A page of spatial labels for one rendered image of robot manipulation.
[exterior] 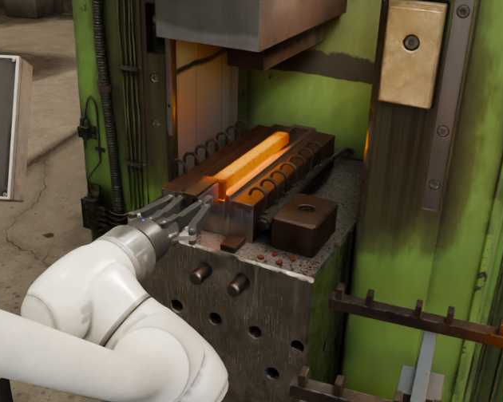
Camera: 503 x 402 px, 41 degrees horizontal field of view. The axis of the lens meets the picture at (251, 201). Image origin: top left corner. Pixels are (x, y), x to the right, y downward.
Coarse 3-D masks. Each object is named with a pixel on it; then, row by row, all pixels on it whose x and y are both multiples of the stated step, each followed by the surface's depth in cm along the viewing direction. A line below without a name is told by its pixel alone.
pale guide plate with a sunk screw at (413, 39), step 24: (408, 0) 107; (408, 24) 107; (432, 24) 106; (384, 48) 111; (408, 48) 109; (432, 48) 107; (384, 72) 112; (408, 72) 110; (432, 72) 109; (384, 96) 114; (408, 96) 112; (432, 96) 111
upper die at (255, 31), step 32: (160, 0) 113; (192, 0) 110; (224, 0) 107; (256, 0) 105; (288, 0) 114; (320, 0) 127; (160, 32) 115; (192, 32) 112; (224, 32) 110; (256, 32) 107; (288, 32) 117
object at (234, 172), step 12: (276, 132) 146; (264, 144) 139; (276, 144) 141; (252, 156) 133; (264, 156) 136; (228, 168) 127; (240, 168) 127; (252, 168) 132; (204, 180) 119; (216, 180) 119; (228, 180) 124; (192, 192) 114
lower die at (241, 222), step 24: (240, 144) 150; (312, 144) 148; (192, 168) 138; (216, 168) 135; (264, 168) 134; (288, 168) 136; (168, 192) 128; (240, 192) 125; (216, 216) 125; (240, 216) 123
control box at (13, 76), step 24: (0, 72) 129; (24, 72) 132; (0, 96) 128; (24, 96) 132; (0, 120) 128; (24, 120) 133; (0, 144) 128; (24, 144) 133; (0, 168) 127; (24, 168) 134; (0, 192) 127; (24, 192) 135
